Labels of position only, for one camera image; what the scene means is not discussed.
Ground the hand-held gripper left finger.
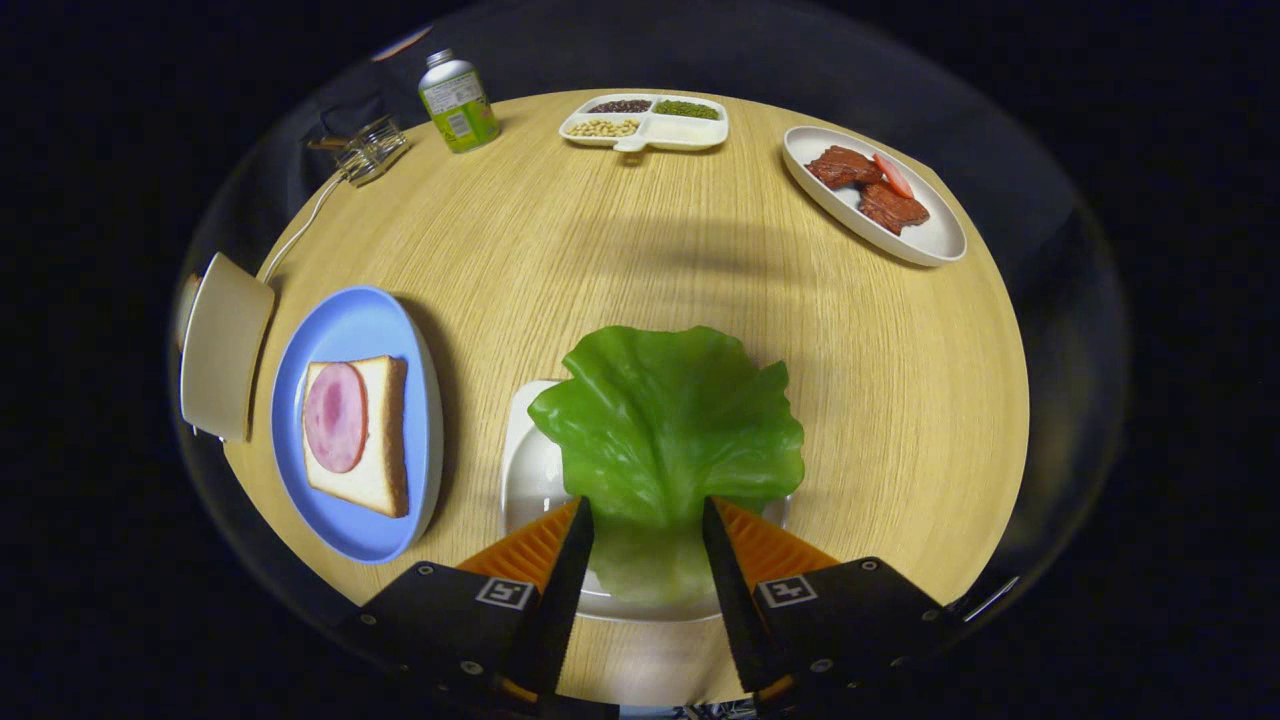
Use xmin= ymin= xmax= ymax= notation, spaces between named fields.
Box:
xmin=335 ymin=497 xmax=596 ymax=716

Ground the brown meat piece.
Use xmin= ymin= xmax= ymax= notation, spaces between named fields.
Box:
xmin=858 ymin=180 xmax=931 ymax=236
xmin=805 ymin=145 xmax=883 ymax=191

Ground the white square plate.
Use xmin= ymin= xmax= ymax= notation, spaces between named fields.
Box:
xmin=499 ymin=379 xmax=791 ymax=623

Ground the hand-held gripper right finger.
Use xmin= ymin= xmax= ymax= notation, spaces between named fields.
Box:
xmin=702 ymin=497 xmax=961 ymax=716

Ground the cream white toaster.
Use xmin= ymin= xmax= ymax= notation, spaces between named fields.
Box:
xmin=178 ymin=252 xmax=276 ymax=443

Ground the white toaster cable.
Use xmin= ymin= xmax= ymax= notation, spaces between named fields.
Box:
xmin=258 ymin=172 xmax=346 ymax=283

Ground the metal wire basket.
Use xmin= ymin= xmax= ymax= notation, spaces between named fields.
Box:
xmin=330 ymin=115 xmax=409 ymax=188

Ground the pink ham slice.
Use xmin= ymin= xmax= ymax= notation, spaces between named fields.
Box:
xmin=303 ymin=362 xmax=369 ymax=474

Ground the white oval meat plate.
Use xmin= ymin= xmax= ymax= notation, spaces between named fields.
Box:
xmin=782 ymin=125 xmax=968 ymax=268

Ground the white divided bean tray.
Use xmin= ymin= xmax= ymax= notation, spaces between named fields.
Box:
xmin=558 ymin=93 xmax=730 ymax=153

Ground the blue round plate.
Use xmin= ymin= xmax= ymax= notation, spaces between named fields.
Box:
xmin=271 ymin=286 xmax=444 ymax=565

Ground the pink sausage slice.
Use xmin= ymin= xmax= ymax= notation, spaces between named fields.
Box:
xmin=873 ymin=152 xmax=915 ymax=199

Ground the green labelled metal bottle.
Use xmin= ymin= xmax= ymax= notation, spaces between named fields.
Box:
xmin=418 ymin=48 xmax=500 ymax=155

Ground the green lettuce leaf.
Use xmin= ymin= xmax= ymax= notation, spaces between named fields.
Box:
xmin=527 ymin=325 xmax=806 ymax=606

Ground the white bread slice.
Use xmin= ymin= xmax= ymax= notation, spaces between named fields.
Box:
xmin=302 ymin=355 xmax=411 ymax=519

